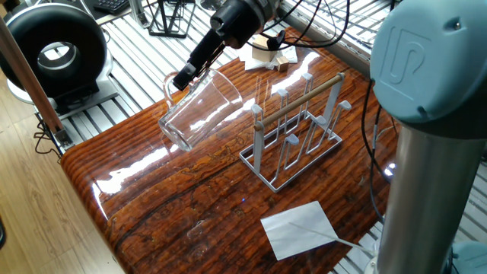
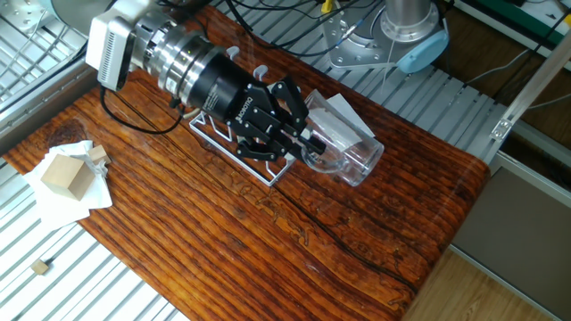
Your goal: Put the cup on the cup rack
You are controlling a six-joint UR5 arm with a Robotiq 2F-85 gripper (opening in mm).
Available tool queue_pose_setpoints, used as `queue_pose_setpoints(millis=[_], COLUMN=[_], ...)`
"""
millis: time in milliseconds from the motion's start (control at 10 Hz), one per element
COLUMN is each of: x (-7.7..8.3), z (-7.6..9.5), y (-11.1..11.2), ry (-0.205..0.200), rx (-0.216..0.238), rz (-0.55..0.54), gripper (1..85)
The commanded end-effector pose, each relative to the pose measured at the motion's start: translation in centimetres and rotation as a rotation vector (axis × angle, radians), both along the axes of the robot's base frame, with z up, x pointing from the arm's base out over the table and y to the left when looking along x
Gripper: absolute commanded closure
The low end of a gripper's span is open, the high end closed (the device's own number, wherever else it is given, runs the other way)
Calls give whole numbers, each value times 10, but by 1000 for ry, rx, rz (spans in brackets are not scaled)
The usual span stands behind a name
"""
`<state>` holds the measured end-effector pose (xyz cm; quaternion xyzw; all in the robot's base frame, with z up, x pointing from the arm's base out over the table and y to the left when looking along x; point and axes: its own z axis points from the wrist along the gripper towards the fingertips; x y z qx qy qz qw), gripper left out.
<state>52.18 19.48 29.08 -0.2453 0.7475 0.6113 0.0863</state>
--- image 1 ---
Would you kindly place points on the crumpled white napkin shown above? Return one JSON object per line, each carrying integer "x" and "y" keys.
{"x": 291, "y": 53}

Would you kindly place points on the large wooden cube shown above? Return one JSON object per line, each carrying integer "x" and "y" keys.
{"x": 258, "y": 53}

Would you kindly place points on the aluminium frame post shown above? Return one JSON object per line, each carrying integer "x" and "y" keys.
{"x": 139, "y": 13}

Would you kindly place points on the brown frame post with bracket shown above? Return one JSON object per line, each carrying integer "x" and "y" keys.
{"x": 30, "y": 76}

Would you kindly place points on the white mug drying rack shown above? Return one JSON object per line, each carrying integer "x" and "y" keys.
{"x": 258, "y": 146}

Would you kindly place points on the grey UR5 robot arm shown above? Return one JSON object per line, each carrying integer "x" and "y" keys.
{"x": 426, "y": 57}

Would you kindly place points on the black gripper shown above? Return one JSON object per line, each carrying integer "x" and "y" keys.
{"x": 239, "y": 23}

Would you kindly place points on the aluminium table frame rail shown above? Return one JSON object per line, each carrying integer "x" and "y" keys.
{"x": 357, "y": 59}

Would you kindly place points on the small wooden cube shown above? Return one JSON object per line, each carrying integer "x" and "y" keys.
{"x": 282, "y": 63}

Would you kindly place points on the black keyboard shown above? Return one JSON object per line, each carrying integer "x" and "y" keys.
{"x": 112, "y": 5}

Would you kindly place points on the white paper sheet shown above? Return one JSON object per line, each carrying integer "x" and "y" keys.
{"x": 298, "y": 239}

